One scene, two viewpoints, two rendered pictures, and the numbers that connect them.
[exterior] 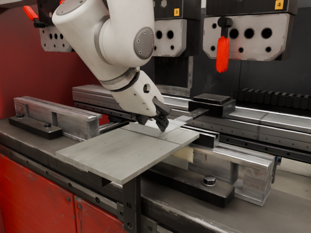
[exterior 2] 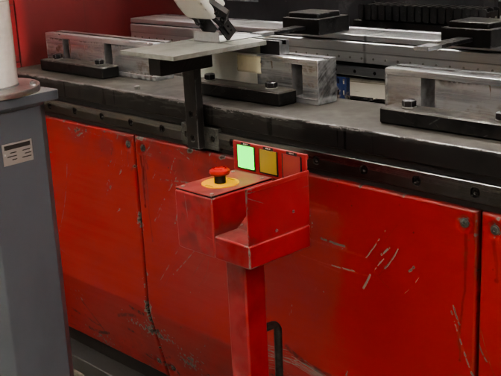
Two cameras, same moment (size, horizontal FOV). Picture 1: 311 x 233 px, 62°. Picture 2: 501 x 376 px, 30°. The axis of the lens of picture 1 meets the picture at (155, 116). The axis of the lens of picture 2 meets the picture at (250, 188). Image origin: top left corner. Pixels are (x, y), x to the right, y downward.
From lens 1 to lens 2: 1.52 m
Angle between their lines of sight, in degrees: 10
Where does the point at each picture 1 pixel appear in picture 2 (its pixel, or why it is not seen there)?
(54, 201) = (110, 154)
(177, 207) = (234, 107)
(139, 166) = (190, 52)
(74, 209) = (135, 155)
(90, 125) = not seen: hidden behind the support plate
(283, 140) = (388, 58)
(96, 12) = not seen: outside the picture
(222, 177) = (286, 83)
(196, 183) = (258, 89)
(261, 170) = (313, 66)
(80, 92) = (144, 25)
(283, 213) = (334, 107)
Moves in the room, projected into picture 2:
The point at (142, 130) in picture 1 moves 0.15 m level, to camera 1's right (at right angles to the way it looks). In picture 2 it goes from (206, 37) to (273, 36)
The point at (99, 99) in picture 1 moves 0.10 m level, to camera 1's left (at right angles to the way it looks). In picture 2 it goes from (173, 32) to (139, 33)
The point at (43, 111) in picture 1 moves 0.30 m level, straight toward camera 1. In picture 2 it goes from (92, 45) to (104, 60)
